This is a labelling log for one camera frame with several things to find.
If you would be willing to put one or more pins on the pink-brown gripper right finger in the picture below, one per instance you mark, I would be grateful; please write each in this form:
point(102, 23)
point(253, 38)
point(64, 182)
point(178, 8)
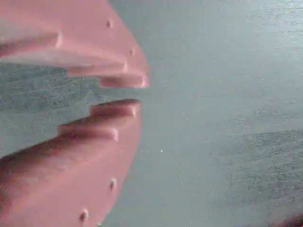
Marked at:
point(78, 40)

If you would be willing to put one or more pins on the pink-brown gripper left finger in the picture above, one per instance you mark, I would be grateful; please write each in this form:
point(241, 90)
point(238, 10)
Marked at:
point(71, 179)

